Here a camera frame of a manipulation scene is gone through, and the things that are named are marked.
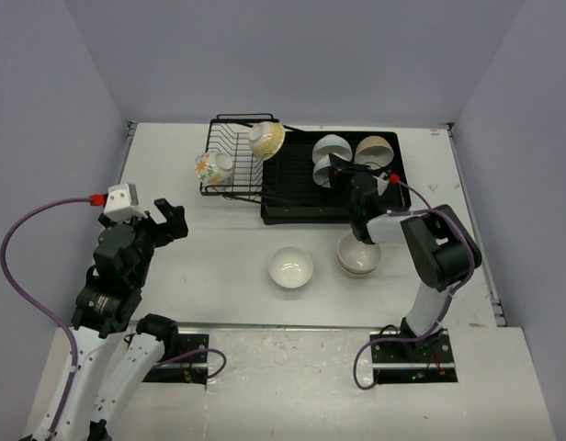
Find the light blue bowl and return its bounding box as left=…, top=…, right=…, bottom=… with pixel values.
left=312, top=154, right=331, bottom=188
left=311, top=134, right=353, bottom=164
left=267, top=246, right=314, bottom=289

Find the beige bowl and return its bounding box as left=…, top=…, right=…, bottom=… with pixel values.
left=337, top=233, right=381, bottom=271
left=338, top=262, right=377, bottom=277
left=355, top=136, right=394, bottom=170

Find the beige bowl front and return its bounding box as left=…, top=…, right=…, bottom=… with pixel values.
left=338, top=262, right=377, bottom=277

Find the light blue bowl front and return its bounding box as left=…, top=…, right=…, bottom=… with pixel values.
left=267, top=246, right=314, bottom=289

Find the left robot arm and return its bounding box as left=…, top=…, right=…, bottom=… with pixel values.
left=29, top=191, right=188, bottom=440

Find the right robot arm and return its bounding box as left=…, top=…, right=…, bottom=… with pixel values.
left=329, top=155, right=481, bottom=361

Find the light blue bowl back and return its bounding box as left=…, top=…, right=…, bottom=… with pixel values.
left=311, top=134, right=353, bottom=164

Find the beige bowl back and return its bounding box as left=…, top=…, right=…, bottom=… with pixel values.
left=355, top=136, right=394, bottom=170

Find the black drain tray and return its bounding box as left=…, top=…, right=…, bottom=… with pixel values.
left=261, top=130, right=412, bottom=225

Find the floral orange green bowl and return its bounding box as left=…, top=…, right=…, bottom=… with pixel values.
left=195, top=151, right=234, bottom=187

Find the yellow dotted white bowl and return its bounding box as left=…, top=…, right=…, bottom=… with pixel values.
left=248, top=121, right=286, bottom=161

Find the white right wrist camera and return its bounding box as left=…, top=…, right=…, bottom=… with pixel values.
left=374, top=173, right=391, bottom=197

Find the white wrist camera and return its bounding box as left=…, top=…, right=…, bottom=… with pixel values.
left=103, top=183, right=145, bottom=223
left=374, top=173, right=391, bottom=197

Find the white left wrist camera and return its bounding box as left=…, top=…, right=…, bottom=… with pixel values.
left=103, top=183, right=145, bottom=223

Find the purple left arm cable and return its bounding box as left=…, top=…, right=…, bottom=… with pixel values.
left=0, top=193, right=108, bottom=437

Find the aluminium table edge rail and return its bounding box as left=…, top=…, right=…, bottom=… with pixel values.
left=114, top=121, right=139, bottom=185

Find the black wire dish rack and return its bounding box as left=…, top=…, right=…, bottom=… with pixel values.
left=199, top=113, right=294, bottom=205

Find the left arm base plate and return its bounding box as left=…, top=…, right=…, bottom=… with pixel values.
left=143, top=334, right=209, bottom=385

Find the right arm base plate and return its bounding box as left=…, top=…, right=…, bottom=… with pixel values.
left=370, top=331, right=458, bottom=385

